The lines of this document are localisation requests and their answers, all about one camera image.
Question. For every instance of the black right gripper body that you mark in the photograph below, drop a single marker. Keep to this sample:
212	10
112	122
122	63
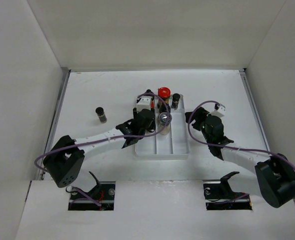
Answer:
206	135

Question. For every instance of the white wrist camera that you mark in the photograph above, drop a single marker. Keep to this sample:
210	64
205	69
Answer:
219	110
143	102

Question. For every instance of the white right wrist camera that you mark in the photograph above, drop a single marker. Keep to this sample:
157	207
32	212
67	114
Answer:
219	110

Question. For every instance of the clear lid pepper grinder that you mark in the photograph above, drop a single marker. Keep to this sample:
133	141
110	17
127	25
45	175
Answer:
164	122

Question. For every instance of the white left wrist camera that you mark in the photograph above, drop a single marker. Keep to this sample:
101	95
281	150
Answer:
143	102

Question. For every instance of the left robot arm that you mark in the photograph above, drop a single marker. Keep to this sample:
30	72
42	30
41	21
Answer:
65	160

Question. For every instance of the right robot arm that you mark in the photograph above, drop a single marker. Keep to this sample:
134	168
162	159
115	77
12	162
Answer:
275	175

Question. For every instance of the red lid chili sauce jar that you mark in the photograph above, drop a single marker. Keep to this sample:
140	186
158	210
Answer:
152	105

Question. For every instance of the small black lid spice bottle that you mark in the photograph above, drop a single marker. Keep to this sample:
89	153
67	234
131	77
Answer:
151	130

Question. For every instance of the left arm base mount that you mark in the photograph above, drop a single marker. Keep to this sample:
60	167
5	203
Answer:
100	198

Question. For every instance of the black knob cap bottle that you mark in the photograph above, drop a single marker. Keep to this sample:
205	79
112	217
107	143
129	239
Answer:
164	108

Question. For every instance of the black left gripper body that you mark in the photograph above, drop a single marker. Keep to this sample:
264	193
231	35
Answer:
142	133

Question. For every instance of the white plastic organizer tray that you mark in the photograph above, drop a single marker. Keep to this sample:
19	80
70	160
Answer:
171	146

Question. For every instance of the white powder black cap bottle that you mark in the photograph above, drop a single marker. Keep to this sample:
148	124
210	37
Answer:
149	91

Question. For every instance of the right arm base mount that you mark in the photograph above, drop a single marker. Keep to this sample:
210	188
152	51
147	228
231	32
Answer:
219	195

